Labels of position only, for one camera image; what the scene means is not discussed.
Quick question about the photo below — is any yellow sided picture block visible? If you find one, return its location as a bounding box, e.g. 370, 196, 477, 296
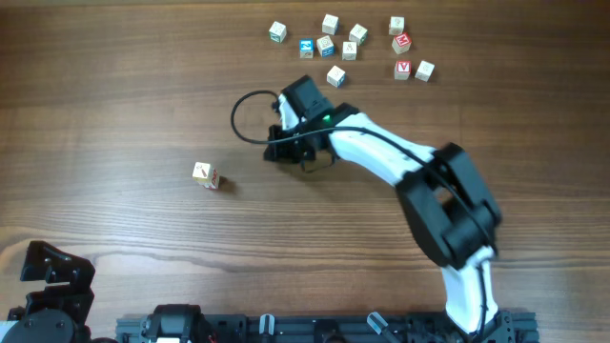
193, 162, 215, 186

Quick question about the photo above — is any blue P letter block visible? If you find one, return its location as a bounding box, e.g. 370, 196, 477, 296
327, 66, 346, 88

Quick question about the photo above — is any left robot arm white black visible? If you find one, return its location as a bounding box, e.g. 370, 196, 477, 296
1, 241, 217, 343

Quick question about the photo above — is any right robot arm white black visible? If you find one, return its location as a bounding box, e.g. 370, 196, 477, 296
265, 75, 501, 341

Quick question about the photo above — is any blue H letter block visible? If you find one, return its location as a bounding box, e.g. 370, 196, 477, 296
299, 39, 315, 59

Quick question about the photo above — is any blue sided picture block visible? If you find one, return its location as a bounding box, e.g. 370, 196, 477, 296
316, 35, 335, 57

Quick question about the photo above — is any green letter block far left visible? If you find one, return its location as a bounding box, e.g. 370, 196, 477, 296
269, 21, 287, 43

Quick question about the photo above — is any picture block centre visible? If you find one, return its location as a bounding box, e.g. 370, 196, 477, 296
341, 41, 357, 61

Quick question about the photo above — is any plain top block upper middle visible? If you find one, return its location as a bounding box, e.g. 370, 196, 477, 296
322, 14, 339, 35

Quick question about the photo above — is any plain block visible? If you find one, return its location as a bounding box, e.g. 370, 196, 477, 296
389, 16, 405, 36
322, 14, 339, 35
415, 60, 435, 82

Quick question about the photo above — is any green sided block upper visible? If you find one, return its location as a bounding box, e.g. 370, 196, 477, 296
349, 24, 368, 46

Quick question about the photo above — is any red V letter block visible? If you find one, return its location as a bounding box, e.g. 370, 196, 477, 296
394, 61, 412, 80

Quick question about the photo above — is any red M letter block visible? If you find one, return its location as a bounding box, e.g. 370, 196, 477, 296
392, 32, 412, 54

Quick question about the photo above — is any plain block far right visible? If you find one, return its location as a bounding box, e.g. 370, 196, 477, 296
415, 60, 435, 82

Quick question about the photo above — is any plain block upper right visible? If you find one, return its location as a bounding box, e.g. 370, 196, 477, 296
389, 16, 405, 36

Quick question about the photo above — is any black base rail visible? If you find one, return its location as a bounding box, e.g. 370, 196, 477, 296
115, 312, 539, 343

